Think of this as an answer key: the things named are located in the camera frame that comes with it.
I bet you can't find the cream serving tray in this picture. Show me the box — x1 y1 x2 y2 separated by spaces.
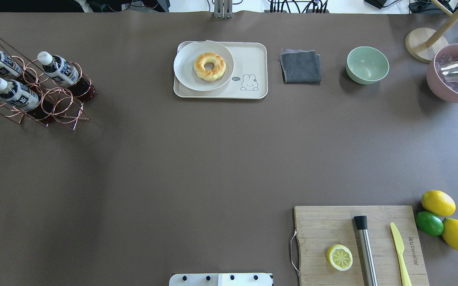
173 41 268 99

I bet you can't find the tea bottle lower outer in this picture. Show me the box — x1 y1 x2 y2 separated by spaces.
37 51 96 102

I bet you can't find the tea bottle lower middle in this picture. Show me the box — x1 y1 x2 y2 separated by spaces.
0 78 53 124

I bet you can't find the glazed donut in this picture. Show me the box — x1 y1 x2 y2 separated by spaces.
193 52 227 82

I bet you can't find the white plate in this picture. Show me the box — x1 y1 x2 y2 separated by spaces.
173 41 234 92

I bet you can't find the grey folded cloth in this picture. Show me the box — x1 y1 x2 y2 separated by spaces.
279 49 322 84

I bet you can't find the bamboo cutting board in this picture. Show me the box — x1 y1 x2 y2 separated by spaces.
294 206 429 286

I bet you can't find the steel muddler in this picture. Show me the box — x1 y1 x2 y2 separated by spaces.
354 215 378 286

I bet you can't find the green bowl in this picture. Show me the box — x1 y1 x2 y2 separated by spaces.
345 46 390 85

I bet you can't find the half lemon slice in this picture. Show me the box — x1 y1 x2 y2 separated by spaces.
326 244 353 271

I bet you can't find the yellow plastic knife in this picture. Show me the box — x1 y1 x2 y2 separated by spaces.
390 222 412 286

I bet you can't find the green lime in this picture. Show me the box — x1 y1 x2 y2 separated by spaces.
415 211 444 236

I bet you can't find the yellow lemon near board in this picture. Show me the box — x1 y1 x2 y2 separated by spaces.
421 190 456 217

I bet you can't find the wooden cup stand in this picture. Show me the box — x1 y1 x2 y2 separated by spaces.
405 0 458 64

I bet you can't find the pink bowl of ice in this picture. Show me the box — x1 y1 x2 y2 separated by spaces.
427 44 458 103

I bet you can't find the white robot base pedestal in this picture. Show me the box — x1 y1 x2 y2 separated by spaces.
169 272 274 286

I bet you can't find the copper wire bottle rack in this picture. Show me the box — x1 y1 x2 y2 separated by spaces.
0 38 94 130

